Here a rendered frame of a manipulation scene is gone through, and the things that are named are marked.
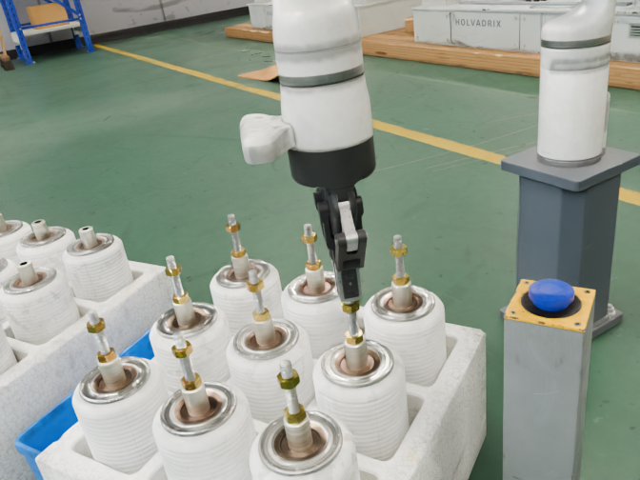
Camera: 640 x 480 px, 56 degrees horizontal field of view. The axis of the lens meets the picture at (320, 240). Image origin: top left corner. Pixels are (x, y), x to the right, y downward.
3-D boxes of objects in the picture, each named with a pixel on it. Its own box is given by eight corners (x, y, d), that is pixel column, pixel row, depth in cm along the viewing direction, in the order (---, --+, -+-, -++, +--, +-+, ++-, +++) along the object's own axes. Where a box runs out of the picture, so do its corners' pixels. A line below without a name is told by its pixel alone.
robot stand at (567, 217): (553, 288, 115) (561, 136, 101) (623, 320, 103) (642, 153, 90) (498, 316, 108) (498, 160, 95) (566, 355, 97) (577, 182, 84)
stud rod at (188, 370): (196, 402, 58) (178, 338, 55) (189, 399, 58) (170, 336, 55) (203, 395, 59) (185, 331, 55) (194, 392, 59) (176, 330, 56)
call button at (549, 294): (532, 292, 59) (533, 274, 58) (576, 299, 57) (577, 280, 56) (523, 313, 56) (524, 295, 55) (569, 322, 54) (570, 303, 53)
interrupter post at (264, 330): (251, 342, 68) (247, 318, 67) (269, 332, 70) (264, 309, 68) (264, 350, 67) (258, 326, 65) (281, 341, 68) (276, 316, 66)
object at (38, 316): (71, 353, 103) (36, 262, 95) (111, 365, 99) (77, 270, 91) (24, 389, 96) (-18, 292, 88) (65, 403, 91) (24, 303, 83)
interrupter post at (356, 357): (372, 369, 61) (370, 343, 60) (350, 375, 61) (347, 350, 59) (364, 355, 64) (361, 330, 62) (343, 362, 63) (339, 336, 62)
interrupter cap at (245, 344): (221, 343, 69) (220, 338, 69) (274, 314, 73) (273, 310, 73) (257, 371, 63) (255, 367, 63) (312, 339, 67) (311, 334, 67)
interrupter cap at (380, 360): (406, 376, 60) (406, 370, 59) (335, 399, 58) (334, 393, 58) (377, 336, 66) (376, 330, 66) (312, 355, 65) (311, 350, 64)
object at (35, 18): (65, 23, 586) (58, 1, 577) (70, 24, 566) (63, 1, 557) (32, 29, 573) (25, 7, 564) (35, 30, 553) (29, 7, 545)
